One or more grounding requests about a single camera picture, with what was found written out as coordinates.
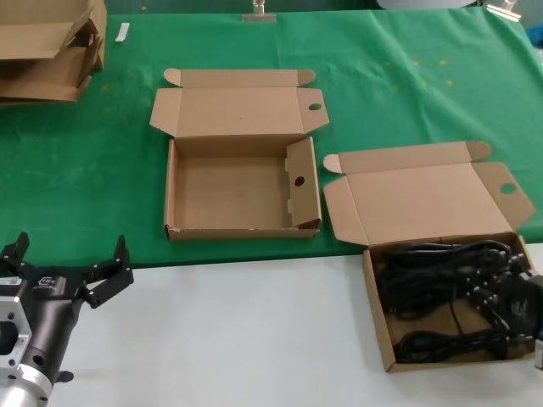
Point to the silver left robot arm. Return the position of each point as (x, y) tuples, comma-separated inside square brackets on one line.
[(25, 390)]

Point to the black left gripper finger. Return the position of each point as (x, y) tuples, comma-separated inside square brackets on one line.
[(112, 275), (17, 254)]

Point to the white label strip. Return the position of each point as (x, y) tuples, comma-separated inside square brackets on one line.
[(122, 33)]

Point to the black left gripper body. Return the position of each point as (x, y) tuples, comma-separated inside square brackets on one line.
[(51, 292)]

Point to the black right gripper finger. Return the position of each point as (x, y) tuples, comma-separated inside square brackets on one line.
[(483, 297), (519, 260)]

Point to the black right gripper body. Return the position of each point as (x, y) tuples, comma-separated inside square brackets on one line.
[(519, 305)]

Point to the open cardboard box with dented rim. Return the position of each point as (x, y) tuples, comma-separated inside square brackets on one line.
[(233, 191)]

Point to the metal table clamp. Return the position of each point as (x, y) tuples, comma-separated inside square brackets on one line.
[(259, 17), (505, 8)]

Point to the stacked cardboard box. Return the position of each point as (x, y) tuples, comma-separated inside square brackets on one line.
[(34, 25), (38, 80)]

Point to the green table cloth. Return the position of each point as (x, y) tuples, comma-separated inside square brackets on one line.
[(85, 169)]

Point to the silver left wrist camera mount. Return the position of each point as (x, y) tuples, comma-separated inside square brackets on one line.
[(10, 330)]

